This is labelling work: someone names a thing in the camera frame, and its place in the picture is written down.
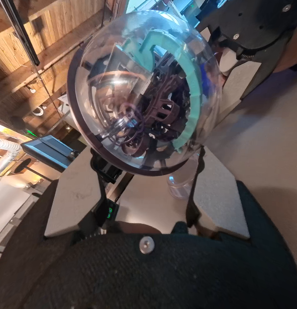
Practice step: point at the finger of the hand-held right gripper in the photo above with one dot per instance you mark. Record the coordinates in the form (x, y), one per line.
(240, 82)
(205, 35)

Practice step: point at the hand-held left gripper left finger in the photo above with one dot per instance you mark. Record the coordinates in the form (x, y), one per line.
(73, 198)

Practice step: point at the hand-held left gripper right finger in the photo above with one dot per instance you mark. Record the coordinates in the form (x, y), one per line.
(218, 198)

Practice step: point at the clear plastic maze ball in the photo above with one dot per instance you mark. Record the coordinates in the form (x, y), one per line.
(143, 96)

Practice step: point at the black device green lights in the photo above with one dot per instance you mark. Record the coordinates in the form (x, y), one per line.
(112, 211)

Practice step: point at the grey flat screen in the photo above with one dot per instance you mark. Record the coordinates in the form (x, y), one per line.
(47, 152)

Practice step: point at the silver air duct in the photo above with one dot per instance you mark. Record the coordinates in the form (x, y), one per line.
(6, 152)

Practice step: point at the black ceiling rail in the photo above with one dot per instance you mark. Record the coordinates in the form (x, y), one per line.
(20, 31)

